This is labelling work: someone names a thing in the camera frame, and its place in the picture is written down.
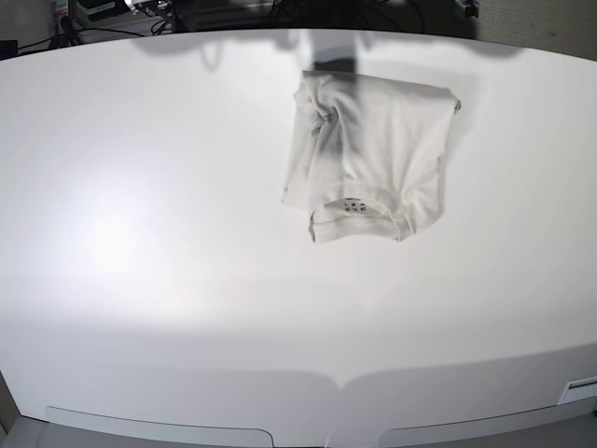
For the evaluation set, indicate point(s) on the light grey T-shirt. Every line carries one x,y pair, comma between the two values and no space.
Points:
366,154

